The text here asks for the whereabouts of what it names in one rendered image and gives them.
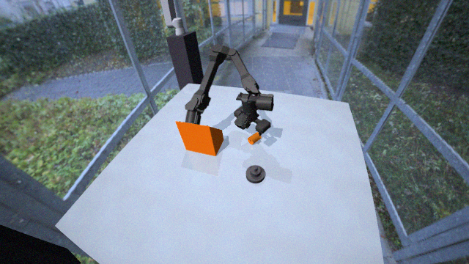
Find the orange knob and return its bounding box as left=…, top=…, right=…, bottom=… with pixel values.
left=248, top=132, right=262, bottom=144

